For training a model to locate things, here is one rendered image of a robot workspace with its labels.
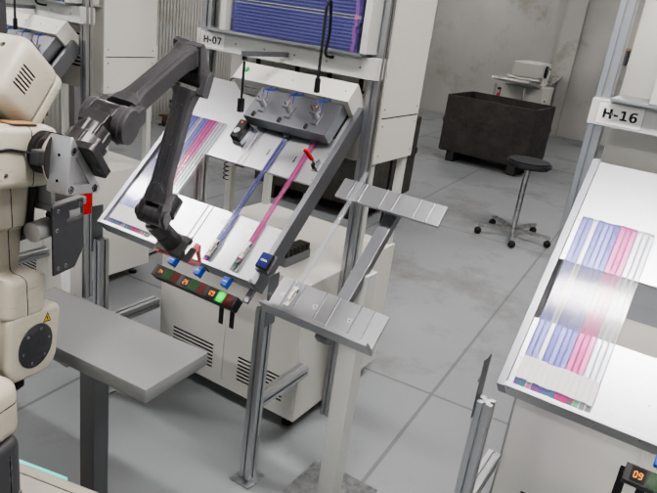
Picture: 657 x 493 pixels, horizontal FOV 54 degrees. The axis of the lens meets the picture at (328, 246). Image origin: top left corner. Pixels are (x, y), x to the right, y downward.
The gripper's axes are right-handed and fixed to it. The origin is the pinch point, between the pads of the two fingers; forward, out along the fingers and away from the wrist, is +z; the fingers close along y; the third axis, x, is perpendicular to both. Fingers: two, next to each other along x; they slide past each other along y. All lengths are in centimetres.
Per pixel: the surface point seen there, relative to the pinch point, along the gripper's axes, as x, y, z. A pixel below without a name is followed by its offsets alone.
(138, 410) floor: 43, 33, 63
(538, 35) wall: -761, 190, 610
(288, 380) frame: 11, -24, 51
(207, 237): -12.0, 5.5, 8.8
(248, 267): -7.5, -14.5, 9.2
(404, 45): -105, -20, 8
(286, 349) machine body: 0, -13, 57
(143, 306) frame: 9, 50, 52
